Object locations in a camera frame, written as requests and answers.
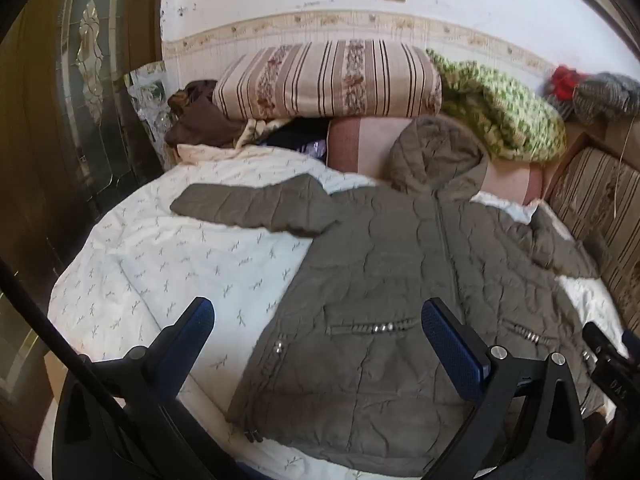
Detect cream patterned cloth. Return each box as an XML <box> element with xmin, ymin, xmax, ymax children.
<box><xmin>235</xmin><ymin>119</ymin><xmax>291</xmax><ymax>150</ymax></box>

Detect black cable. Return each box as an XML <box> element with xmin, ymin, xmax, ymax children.
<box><xmin>0</xmin><ymin>257</ymin><xmax>211</xmax><ymax>480</ymax></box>

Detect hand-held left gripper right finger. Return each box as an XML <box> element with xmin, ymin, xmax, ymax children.
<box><xmin>421</xmin><ymin>297</ymin><xmax>588</xmax><ymax>480</ymax></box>

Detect olive quilted hooded jacket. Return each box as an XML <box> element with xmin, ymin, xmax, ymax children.
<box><xmin>170</xmin><ymin>115</ymin><xmax>608</xmax><ymax>458</ymax></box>

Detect striped floral pillow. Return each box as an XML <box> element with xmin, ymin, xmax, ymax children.
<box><xmin>212</xmin><ymin>39</ymin><xmax>443</xmax><ymax>122</ymax></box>

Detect pink striped pillow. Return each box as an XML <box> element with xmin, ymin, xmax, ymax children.
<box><xmin>326</xmin><ymin>116</ymin><xmax>546</xmax><ymax>206</ymax></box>

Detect white leaf print bed sheet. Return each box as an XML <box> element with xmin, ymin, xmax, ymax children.
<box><xmin>47</xmin><ymin>144</ymin><xmax>631</xmax><ymax>480</ymax></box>

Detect brown striped sofa cushion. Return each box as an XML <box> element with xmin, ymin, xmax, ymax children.
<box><xmin>547</xmin><ymin>147</ymin><xmax>640</xmax><ymax>321</ymax></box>

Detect clear plastic bag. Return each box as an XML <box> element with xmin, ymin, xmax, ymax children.
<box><xmin>125</xmin><ymin>60</ymin><xmax>173</xmax><ymax>171</ymax></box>

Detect green white crocheted blanket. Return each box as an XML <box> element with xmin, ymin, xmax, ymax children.
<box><xmin>425</xmin><ymin>49</ymin><xmax>568</xmax><ymax>163</ymax></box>

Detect brown cloth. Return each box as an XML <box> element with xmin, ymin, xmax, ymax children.
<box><xmin>165</xmin><ymin>79</ymin><xmax>246</xmax><ymax>149</ymax></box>

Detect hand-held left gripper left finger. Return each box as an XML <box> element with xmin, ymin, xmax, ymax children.
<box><xmin>52</xmin><ymin>296</ymin><xmax>216</xmax><ymax>480</ymax></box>

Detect red knitted cloth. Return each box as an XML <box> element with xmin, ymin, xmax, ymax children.
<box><xmin>550</xmin><ymin>65</ymin><xmax>591</xmax><ymax>102</ymax></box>

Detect dark wooden glass door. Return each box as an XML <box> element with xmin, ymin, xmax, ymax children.
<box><xmin>0</xmin><ymin>0</ymin><xmax>168</xmax><ymax>411</ymax></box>

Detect dark cloth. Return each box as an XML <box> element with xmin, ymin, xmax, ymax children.
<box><xmin>260</xmin><ymin>119</ymin><xmax>328</xmax><ymax>161</ymax></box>

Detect grey knitted cloth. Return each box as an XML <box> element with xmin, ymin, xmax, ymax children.
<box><xmin>545</xmin><ymin>72</ymin><xmax>640</xmax><ymax>123</ymax></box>

